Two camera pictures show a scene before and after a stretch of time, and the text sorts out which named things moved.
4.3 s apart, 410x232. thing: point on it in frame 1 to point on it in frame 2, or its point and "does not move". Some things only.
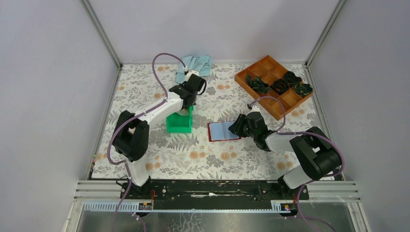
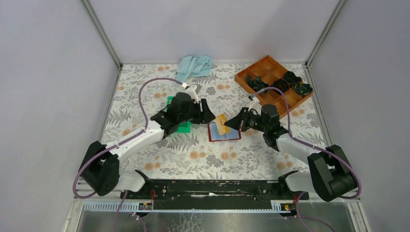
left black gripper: [179, 86] to [207, 115]
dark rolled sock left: [257, 84] does not move
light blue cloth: [202, 65] does not move
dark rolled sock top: [290, 77] does not move
